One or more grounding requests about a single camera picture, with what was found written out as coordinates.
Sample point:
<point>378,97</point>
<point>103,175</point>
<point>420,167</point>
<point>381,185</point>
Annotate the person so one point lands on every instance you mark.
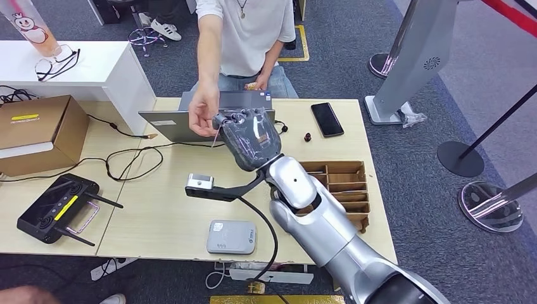
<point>251,38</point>

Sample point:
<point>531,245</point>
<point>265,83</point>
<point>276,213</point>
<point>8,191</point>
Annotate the person's left forearm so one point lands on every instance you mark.
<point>272,58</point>

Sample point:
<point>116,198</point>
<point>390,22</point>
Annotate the small dark knob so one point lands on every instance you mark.
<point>307,137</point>

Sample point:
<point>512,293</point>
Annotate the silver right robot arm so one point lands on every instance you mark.
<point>331,235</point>

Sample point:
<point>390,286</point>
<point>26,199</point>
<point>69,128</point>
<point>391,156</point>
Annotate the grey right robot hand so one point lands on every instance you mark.
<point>251,138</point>

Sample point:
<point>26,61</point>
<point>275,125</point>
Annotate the grey card reader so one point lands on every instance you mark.
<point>231,239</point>

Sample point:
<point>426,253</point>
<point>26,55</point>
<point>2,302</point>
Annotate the white shoe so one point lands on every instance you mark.
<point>114,299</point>

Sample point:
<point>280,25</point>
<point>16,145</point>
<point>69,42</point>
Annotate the person's right hand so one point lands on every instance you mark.
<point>203,111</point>

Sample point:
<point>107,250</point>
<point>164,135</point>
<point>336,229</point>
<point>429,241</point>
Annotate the clear plastic bag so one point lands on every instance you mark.
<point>411,115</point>

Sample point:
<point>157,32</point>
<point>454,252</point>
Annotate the white sneaker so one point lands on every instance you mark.
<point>165,29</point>
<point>144,19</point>

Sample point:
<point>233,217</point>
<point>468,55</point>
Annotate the grey laptop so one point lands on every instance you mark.
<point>168,126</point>

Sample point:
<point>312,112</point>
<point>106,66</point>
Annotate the silver kiosk stand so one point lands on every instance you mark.
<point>419,54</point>

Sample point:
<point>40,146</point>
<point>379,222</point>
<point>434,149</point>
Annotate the black smartphone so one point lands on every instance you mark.
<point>327,119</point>

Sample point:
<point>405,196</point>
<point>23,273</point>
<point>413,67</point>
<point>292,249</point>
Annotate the chrome stool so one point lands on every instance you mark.
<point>144,37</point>

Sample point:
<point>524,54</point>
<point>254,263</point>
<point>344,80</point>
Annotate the black stanchion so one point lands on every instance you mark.
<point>459,159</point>

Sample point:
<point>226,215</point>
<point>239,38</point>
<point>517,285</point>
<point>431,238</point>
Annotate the person's right forearm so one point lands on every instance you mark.
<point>209,54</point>

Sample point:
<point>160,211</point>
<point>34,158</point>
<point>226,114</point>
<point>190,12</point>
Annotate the chrome stanchion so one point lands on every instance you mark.
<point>379,65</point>
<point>491,207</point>

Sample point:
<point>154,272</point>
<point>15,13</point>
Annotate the wooden card organizer box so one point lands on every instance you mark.
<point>348,176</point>

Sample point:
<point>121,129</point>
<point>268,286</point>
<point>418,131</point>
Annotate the black controller with antennas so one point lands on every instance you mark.
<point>50,210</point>

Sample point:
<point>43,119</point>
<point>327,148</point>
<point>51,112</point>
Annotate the blurred pink object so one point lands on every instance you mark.
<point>25,296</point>

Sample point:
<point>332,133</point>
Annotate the person's left hand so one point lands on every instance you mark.
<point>262,82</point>

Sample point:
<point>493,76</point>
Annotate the orange cup with snowman print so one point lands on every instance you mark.
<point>31,29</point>

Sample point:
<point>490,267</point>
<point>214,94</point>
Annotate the white cabinet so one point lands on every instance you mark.
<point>100,71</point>

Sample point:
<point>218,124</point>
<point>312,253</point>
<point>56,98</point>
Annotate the brown cardboard box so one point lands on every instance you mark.
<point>33,130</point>

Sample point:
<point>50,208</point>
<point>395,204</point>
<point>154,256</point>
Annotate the white power strip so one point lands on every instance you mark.
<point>293,277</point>
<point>100,272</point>

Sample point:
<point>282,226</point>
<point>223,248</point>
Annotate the black-rimmed eyeglasses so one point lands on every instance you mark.
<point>71,58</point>

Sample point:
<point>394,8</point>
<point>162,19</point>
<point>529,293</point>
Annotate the red barrier belt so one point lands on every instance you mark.
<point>509,14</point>

